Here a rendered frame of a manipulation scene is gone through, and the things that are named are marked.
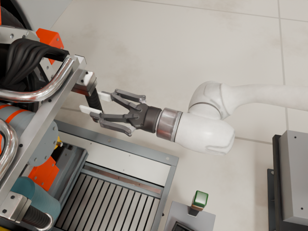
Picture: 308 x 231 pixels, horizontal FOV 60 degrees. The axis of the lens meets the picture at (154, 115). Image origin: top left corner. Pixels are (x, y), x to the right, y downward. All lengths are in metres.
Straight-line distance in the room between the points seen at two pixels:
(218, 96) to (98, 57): 1.42
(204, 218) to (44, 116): 0.70
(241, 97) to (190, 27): 1.56
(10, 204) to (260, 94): 0.65
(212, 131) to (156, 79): 1.25
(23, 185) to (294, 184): 1.02
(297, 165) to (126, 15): 1.76
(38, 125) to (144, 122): 0.27
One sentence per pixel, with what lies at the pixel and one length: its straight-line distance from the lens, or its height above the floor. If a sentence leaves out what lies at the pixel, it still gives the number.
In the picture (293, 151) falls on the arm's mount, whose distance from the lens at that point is 1.34.
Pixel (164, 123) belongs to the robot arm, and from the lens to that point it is 0.72.
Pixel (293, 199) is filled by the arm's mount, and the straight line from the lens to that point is 1.25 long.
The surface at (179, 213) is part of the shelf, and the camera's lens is 1.07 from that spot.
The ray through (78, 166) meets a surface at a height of 0.15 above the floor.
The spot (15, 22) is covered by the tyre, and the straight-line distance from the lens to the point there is 0.94.
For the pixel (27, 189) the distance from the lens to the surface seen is 0.86.
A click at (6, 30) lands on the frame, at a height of 1.03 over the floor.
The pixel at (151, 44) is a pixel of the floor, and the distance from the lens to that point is 2.16.
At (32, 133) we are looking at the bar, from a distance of 0.63.
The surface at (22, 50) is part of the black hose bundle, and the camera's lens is 0.70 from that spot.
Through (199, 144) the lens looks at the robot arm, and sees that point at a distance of 0.72.
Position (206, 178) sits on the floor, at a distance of 1.60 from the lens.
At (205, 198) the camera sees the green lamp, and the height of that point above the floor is 0.66.
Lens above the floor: 1.49
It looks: 59 degrees down
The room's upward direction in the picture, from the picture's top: straight up
